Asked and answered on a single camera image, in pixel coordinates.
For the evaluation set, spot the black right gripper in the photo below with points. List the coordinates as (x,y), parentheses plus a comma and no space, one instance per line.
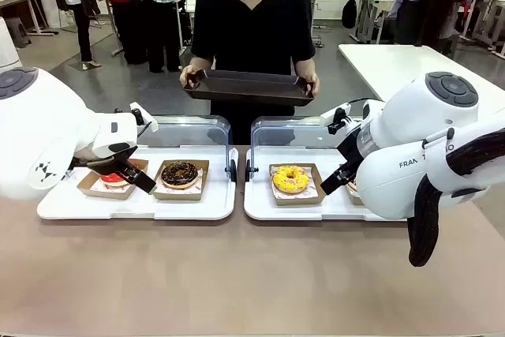
(351,147)

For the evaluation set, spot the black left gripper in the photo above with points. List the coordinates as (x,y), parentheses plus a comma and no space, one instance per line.
(102,163)

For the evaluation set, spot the chocolate glazed donut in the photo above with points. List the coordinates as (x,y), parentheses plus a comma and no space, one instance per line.
(169,179)

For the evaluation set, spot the brown cardboard donut box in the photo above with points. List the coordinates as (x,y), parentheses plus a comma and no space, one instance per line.
(354,199)
(88,189)
(197,193)
(315,196)

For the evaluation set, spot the dark brown serving tray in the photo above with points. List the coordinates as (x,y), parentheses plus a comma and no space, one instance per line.
(248,88)

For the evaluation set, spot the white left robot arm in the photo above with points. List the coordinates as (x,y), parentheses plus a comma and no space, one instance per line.
(39,128)

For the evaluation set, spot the person's left forearm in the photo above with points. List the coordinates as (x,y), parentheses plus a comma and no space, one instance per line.
(305,66)

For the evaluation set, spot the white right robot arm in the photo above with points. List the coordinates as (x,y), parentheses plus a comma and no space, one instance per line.
(414,116)

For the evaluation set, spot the person's right forearm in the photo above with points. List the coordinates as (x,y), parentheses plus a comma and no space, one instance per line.
(201,62)

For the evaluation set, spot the red glazed donut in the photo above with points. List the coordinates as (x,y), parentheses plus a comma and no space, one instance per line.
(108,180)

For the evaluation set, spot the yellow sprinkled donut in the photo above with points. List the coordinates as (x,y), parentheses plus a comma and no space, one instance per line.
(280,182)

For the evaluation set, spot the person in black shirt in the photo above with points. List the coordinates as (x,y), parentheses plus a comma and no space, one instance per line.
(252,29)

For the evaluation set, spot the person's left hand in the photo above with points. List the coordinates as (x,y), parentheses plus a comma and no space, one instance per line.
(314,82)

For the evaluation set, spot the person's right hand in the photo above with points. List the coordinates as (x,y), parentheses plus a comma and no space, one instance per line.
(188,74)

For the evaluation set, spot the white plastic display tray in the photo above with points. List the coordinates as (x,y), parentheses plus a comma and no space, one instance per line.
(260,203)
(189,208)

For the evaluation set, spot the clear hinged tray lid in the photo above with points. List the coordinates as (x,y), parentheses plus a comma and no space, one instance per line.
(284,132)
(185,132)

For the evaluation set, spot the white rectangular table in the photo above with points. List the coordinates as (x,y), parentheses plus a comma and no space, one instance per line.
(386,61)

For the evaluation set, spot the black backpack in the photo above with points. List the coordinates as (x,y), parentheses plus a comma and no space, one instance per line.
(349,13)

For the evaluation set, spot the white rounded machine housing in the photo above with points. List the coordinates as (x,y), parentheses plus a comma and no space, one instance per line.
(8,45)

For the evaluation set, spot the grey plastic stool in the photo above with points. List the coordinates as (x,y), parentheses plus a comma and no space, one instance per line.
(17,27)

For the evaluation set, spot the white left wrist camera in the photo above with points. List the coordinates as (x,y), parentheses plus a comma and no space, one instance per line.
(148,118)

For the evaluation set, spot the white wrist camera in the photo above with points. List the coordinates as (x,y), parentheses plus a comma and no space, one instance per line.
(335,114)
(148,118)

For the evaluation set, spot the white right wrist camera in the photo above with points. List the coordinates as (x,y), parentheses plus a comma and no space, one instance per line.
(335,114)

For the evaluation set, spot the white workbench with frame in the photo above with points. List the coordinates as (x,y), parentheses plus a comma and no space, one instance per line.
(371,1)

